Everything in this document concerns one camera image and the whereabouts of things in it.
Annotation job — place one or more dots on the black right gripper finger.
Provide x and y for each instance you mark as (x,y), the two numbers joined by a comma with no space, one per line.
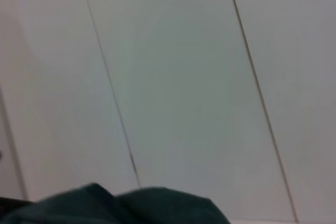
(13,203)

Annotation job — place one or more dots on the dark teal insulated lunch bag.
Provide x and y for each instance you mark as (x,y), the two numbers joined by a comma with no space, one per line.
(118,207)

